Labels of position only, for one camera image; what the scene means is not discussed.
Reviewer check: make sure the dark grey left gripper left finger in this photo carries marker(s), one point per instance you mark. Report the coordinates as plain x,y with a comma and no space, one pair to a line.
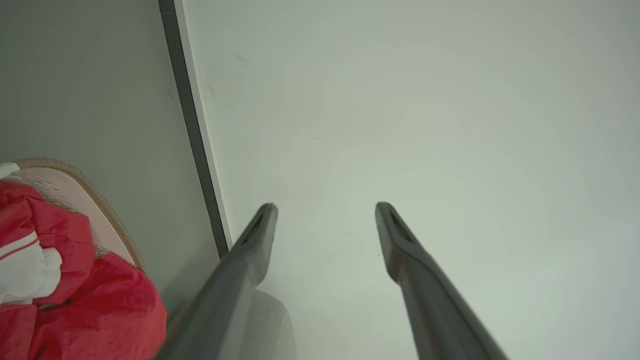
225,300

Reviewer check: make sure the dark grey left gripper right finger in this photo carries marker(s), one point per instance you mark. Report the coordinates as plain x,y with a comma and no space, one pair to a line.
430,300

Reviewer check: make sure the red and white garment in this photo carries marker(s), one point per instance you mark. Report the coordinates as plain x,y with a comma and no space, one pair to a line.
110,315

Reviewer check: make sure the red garment with white stripes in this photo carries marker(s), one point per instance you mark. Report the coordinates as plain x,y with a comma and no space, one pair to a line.
60,235

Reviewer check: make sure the laundry basket with woven rim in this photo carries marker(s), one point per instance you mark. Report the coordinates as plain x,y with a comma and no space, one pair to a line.
75,195

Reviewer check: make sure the grey fabric sofa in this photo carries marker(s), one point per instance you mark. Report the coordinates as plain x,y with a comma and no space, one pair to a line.
270,327

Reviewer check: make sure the dark baseboard with white edge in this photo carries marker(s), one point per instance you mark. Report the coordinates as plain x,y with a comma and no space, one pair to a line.
192,130

